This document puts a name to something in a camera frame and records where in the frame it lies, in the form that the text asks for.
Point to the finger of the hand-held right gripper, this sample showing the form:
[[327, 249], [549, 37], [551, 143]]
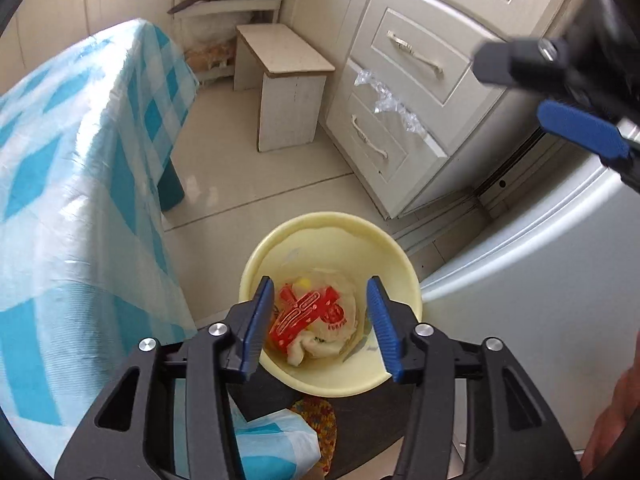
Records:
[[580, 127], [520, 62]]

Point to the person's leg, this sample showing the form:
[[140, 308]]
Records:
[[615, 410]]

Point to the blue white checked tablecloth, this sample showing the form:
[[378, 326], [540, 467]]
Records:
[[75, 185]]

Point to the white drawer cabinet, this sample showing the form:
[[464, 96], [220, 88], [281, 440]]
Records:
[[415, 25]]

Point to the pale yellow plastic bin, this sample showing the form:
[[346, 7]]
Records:
[[320, 240]]

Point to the colourful crocheted mat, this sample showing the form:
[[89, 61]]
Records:
[[320, 415]]

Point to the red yellow snack packet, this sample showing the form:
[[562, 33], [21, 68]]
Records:
[[300, 315]]

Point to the white refrigerator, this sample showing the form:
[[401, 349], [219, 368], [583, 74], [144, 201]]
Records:
[[525, 285]]

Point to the white low stool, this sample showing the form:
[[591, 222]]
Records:
[[285, 55]]

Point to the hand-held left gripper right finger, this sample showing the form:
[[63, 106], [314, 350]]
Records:
[[382, 325]]

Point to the white shelf rack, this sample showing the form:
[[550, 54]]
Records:
[[225, 7]]

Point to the blue table leg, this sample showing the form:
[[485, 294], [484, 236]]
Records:
[[171, 185]]

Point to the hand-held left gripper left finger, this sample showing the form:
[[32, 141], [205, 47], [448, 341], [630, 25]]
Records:
[[257, 330]]

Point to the crumpled clear plastic film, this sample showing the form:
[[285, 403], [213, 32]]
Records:
[[387, 102]]

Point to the white plastic bag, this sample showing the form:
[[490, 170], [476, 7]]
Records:
[[350, 305]]

